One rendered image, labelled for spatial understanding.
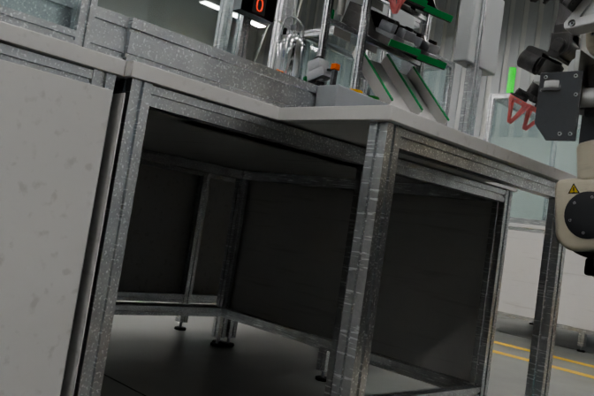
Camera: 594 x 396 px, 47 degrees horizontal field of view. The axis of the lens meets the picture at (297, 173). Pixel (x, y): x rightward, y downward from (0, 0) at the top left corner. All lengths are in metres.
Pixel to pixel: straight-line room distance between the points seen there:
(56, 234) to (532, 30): 10.71
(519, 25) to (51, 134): 10.81
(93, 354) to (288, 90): 0.75
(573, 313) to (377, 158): 4.43
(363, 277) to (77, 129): 0.59
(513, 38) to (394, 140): 10.42
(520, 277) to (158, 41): 4.73
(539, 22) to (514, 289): 6.53
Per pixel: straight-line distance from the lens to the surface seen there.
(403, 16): 3.40
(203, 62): 1.48
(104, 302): 1.31
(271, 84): 1.60
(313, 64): 1.99
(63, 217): 1.25
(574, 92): 1.66
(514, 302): 5.84
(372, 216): 1.30
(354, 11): 2.30
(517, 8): 11.88
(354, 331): 1.32
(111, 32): 1.38
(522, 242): 5.83
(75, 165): 1.26
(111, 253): 1.30
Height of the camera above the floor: 0.61
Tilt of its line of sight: 4 degrees up
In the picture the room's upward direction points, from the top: 9 degrees clockwise
